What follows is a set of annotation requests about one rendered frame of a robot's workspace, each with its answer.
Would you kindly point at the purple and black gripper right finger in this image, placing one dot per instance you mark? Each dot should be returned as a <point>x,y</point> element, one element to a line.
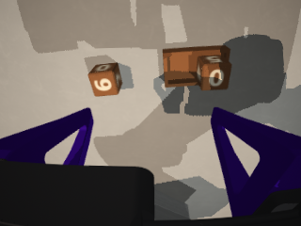
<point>279,167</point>

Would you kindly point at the brown number cube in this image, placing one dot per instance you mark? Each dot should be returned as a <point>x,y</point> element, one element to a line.
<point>213,72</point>
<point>105,79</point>

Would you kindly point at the brown wooden tray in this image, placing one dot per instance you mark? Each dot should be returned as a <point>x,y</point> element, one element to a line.
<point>180,64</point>

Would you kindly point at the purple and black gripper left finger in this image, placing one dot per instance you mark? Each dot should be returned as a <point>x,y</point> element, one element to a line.
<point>31,145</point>

